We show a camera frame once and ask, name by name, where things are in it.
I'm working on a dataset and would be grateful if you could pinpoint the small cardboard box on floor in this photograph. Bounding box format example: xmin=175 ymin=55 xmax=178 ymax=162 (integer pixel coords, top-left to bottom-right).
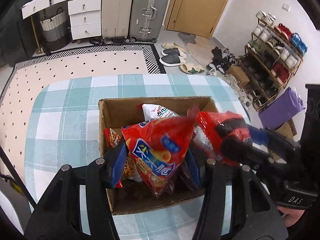
xmin=227 ymin=65 xmax=249 ymax=88

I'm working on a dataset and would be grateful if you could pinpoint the red triangular crisps bag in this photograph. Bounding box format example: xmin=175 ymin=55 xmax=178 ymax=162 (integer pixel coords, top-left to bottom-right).
xmin=121 ymin=106 xmax=199 ymax=198

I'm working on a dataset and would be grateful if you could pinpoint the wooden shoe rack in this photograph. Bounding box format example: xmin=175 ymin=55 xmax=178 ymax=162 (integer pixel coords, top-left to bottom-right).
xmin=238 ymin=18 xmax=308 ymax=112

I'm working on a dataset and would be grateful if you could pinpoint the SF cardboard box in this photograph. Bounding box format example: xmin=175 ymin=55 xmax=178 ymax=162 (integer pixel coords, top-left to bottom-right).
xmin=98 ymin=96 xmax=217 ymax=215

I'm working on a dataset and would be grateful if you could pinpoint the silver suitcase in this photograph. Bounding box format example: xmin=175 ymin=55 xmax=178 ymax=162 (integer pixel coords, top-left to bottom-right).
xmin=129 ymin=0 xmax=169 ymax=43

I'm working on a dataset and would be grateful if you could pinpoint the white drawer desk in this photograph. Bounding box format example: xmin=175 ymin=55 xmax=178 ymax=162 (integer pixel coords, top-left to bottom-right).
xmin=21 ymin=0 xmax=101 ymax=41

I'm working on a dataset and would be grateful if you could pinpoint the wooden door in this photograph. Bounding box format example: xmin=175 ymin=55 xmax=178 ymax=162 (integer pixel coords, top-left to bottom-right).
xmin=164 ymin=0 xmax=228 ymax=38

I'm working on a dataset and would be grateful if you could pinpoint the white red snack bag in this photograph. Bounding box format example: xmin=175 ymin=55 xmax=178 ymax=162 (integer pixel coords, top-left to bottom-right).
xmin=142 ymin=104 xmax=178 ymax=121

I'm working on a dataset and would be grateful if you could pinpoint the purple plastic bag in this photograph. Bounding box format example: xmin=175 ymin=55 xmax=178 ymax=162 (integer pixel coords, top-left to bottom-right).
xmin=259 ymin=87 xmax=305 ymax=130

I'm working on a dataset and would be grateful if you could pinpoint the person's right hand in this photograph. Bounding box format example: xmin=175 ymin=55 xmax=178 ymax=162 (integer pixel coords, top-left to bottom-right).
xmin=277 ymin=206 xmax=305 ymax=228

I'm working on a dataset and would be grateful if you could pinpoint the beige suitcase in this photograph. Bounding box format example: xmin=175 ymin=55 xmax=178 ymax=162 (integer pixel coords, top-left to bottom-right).
xmin=101 ymin=0 xmax=132 ymax=38

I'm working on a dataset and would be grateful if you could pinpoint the patterned floor rug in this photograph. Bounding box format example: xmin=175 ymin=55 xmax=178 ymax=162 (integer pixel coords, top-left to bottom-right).
xmin=1 ymin=44 xmax=164 ymax=177

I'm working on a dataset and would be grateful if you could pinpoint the woven laundry basket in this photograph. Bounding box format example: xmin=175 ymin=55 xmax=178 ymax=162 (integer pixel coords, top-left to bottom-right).
xmin=40 ymin=7 xmax=71 ymax=51

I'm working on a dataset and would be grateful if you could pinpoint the red chocolate biscuit pack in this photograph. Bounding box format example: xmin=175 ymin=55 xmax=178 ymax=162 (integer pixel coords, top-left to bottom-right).
xmin=193 ymin=126 xmax=214 ymax=154

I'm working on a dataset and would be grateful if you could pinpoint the red black snack pack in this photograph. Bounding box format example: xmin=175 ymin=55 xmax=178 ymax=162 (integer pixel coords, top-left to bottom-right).
xmin=196 ymin=111 xmax=252 ymax=166

